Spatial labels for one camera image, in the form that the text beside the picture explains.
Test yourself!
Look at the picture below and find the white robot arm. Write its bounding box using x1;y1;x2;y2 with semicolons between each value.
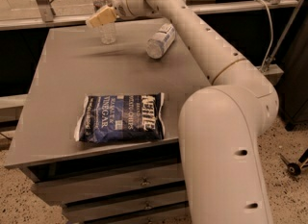
87;0;279;224

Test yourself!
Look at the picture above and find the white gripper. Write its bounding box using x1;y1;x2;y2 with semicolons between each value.
86;0;151;28

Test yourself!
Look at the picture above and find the metal railing frame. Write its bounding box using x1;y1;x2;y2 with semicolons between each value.
0;0;308;32

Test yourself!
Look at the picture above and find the black caster wheel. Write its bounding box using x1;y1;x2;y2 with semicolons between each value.
280;149;308;176

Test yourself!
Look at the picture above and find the grey drawer cabinet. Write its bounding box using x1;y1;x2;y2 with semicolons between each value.
5;19;208;224

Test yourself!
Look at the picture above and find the white bottle lying down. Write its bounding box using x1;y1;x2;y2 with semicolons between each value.
146;23;176;59

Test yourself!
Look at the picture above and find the blue Kettle chip bag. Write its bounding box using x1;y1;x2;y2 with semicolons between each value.
74;93;165;143

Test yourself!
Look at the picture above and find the clear plastic water bottle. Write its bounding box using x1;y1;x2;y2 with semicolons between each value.
92;0;116;44

